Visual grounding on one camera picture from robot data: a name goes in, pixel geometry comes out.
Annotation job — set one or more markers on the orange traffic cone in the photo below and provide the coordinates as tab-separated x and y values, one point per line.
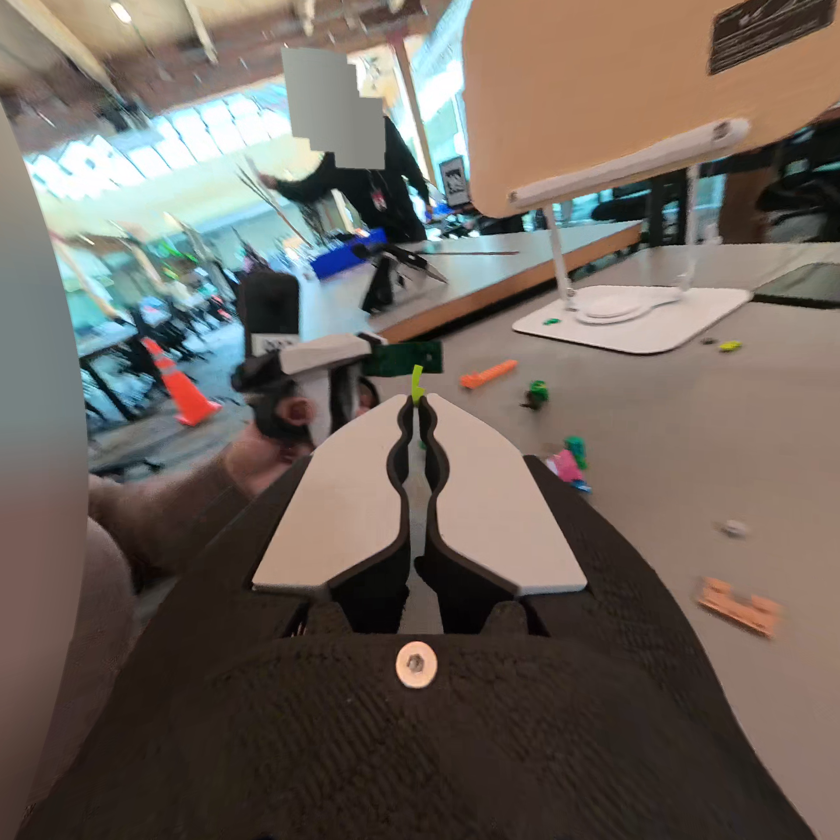
180	387

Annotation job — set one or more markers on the orange brown lego plate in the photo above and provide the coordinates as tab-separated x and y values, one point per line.
738	607

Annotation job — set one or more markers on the wooden desk lamp white base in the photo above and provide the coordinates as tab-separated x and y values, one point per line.
590	98

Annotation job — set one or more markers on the tag sign on stand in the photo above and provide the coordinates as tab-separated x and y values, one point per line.
454	180

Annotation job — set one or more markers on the person's left hand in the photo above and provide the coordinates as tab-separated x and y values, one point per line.
262	459

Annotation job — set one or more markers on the pink lego assembly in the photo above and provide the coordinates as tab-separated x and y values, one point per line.
568	463

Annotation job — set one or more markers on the dark green lego build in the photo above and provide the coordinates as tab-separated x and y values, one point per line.
403	358

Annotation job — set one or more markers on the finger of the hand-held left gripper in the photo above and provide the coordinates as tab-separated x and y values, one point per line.
328	351

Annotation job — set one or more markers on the green round brown lego piece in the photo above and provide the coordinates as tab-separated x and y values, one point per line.
537	392

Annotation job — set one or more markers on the thin lime green lego piece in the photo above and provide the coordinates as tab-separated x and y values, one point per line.
417	387

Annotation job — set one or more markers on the orange brick separator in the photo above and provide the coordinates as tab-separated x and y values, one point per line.
489	374

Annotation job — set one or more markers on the spare hand-held gripper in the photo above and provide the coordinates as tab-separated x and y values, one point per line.
394	275

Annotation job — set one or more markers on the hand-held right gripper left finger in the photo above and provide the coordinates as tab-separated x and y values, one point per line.
334	512

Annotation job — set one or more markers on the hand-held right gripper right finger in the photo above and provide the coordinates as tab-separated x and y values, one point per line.
505	518

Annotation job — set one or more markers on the person's left forearm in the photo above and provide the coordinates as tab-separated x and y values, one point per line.
164	512

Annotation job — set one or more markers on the blue storage bin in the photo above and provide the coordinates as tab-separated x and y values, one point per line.
348	261

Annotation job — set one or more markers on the grey round lego stud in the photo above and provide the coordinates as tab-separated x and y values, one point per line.
735	528

